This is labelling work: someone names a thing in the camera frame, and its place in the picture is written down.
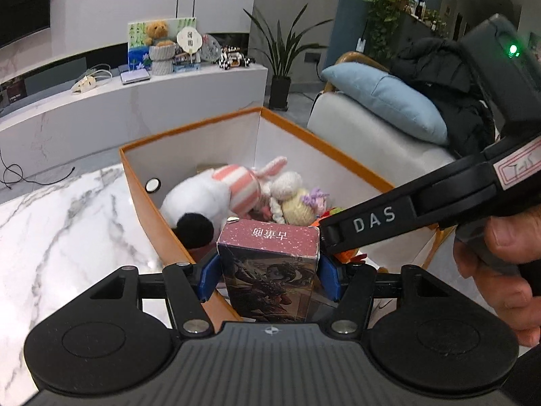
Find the white round hand fan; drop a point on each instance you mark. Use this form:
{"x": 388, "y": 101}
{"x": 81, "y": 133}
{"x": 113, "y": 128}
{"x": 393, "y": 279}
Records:
{"x": 187, "y": 42}

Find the orange storage box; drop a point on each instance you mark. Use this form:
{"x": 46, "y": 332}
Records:
{"x": 190, "y": 148}

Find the white wall plug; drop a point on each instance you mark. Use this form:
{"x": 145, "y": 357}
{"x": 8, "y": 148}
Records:
{"x": 361, "y": 45}

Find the white armchair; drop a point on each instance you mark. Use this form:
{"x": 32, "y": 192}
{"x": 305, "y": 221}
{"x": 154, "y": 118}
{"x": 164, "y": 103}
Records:
{"x": 359, "y": 143}

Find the small blue box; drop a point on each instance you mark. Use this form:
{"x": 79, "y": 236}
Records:
{"x": 188, "y": 66}

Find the light blue cushion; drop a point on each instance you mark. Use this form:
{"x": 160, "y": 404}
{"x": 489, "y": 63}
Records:
{"x": 389, "y": 97}

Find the black television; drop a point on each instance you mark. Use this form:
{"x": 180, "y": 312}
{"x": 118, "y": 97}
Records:
{"x": 21, "y": 4}

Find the black jacket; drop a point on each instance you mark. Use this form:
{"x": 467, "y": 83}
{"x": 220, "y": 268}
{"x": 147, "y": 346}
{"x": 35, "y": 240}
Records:
{"x": 448, "y": 89}

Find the trailing ivy plant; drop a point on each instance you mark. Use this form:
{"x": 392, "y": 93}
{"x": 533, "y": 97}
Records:
{"x": 386, "y": 4}

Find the black white toy cars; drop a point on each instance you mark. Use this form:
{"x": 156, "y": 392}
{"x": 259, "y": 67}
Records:
{"x": 234, "y": 59}

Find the person's right hand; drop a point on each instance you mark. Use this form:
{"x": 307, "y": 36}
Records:
{"x": 520, "y": 300}

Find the silver laptop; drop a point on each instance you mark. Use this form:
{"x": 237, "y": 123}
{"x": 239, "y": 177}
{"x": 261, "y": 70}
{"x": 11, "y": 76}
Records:
{"x": 135, "y": 77}

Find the potted plant black pot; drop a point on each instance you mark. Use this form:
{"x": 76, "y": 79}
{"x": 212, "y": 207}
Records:
{"x": 281, "y": 63}

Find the illustrated card box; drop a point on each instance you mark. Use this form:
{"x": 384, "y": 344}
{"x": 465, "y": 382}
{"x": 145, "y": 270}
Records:
{"x": 270, "y": 270}

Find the brown teddy bear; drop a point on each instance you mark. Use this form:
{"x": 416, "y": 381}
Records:
{"x": 159, "y": 34}

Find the beige power strip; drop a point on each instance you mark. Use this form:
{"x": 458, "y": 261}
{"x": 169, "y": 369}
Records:
{"x": 82, "y": 84}

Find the white marble tv cabinet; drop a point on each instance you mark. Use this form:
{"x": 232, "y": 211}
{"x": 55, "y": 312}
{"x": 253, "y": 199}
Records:
{"x": 105, "y": 118}

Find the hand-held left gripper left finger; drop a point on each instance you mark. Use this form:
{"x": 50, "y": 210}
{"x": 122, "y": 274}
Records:
{"x": 210, "y": 277}

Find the green blue painted canvas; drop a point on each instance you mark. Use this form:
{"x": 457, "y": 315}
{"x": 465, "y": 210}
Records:
{"x": 136, "y": 36}

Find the red panda plush blue uniform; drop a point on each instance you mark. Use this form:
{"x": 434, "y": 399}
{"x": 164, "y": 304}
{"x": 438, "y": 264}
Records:
{"x": 353, "y": 257}

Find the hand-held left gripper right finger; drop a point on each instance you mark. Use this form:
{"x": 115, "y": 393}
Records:
{"x": 327, "y": 277}

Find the bottles on dark shelf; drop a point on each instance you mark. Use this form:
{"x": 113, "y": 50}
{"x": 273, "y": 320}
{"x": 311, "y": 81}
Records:
{"x": 424, "y": 8}

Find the wall socket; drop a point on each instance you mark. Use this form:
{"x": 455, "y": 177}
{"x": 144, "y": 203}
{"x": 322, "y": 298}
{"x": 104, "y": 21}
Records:
{"x": 312, "y": 57}

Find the white crochet bunny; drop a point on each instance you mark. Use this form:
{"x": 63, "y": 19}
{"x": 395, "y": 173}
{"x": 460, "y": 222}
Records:
{"x": 291, "y": 194}

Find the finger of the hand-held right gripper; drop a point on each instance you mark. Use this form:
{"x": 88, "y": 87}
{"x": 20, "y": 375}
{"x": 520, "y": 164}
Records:
{"x": 372, "y": 224}

